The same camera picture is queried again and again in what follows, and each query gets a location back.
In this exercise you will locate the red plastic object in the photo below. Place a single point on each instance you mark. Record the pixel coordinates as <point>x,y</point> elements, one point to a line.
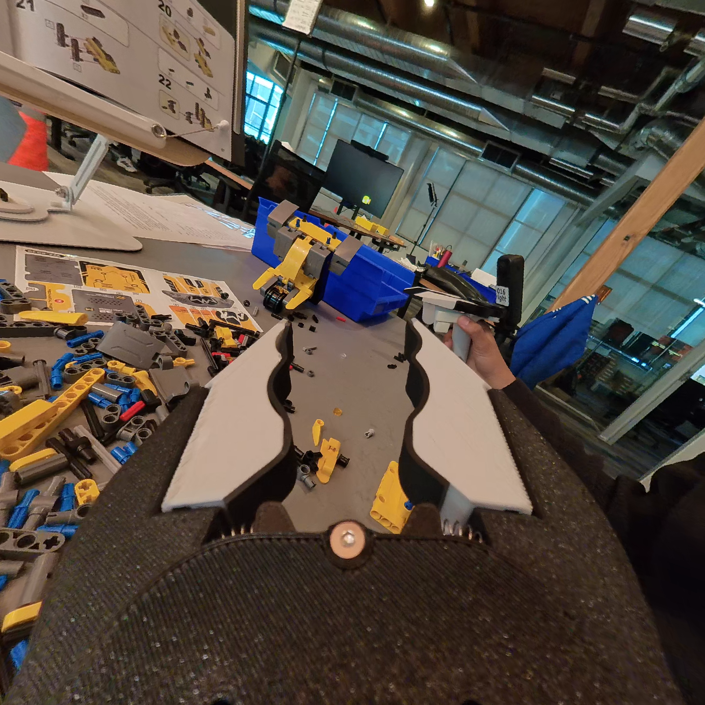
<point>33,143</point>

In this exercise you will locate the blue jacket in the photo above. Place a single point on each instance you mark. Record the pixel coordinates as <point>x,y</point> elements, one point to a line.
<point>556,341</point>

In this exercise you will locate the person's right hand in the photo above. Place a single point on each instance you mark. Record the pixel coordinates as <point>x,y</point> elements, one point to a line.
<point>487,358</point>

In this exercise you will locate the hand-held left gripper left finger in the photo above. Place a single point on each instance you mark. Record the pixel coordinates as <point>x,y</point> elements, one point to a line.
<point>220,440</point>

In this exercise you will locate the yellow toy vehicle model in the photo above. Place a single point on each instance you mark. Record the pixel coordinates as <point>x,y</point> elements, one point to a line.
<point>297,259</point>

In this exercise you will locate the wooden desk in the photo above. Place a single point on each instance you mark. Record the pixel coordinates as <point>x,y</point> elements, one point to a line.
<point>380,238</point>

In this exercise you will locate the yellow block piece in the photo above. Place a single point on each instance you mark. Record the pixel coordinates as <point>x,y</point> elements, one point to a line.
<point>388,495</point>

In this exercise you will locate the silver ventilation duct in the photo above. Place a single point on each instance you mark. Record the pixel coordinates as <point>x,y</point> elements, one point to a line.
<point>385,38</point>
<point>418,118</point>

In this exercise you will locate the cluster of small black pins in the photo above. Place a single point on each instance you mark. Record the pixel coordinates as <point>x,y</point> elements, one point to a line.
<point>297,318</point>

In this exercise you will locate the white paper tag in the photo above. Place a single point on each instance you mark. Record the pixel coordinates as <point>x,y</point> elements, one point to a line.
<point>300,14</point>

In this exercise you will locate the yellow wedge piece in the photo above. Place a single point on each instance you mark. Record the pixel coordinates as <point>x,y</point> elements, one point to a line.
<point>318,432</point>

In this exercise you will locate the person's right forearm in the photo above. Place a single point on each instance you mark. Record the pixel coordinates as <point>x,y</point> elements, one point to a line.
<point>551,435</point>

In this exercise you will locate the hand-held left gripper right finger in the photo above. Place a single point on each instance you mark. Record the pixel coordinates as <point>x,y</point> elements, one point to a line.
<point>468,440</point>

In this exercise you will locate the grey connector piece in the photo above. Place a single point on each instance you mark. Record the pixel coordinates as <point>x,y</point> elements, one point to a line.
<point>307,478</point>

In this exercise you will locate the black tripod stand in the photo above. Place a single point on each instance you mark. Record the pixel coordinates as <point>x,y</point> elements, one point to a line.
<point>431,193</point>

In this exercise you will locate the black pole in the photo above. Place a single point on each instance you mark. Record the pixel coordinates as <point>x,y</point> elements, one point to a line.
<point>240,82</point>

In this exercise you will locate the black monitor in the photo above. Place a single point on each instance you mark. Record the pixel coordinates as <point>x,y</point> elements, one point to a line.
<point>358,176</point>
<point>292,176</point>

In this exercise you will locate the pile of toy building pieces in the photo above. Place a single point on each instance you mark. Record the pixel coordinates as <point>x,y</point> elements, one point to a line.
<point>82,396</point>

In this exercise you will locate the printed paper sheet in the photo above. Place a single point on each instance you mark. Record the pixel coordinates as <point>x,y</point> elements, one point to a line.
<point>182,220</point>

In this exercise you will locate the yellow angled piece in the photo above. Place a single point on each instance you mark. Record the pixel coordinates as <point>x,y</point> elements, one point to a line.
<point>330,460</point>

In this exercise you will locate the blue plastic bin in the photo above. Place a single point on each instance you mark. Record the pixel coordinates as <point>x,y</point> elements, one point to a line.
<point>363,281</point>
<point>486,282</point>

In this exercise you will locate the wooden post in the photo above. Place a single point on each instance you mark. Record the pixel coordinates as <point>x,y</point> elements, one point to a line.
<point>633,220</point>

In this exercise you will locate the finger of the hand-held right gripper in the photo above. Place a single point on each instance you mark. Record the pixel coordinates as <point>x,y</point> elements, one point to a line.
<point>457,283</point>
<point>438,300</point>

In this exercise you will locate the instruction booklet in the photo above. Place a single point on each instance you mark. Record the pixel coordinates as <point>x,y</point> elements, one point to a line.
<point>165,33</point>

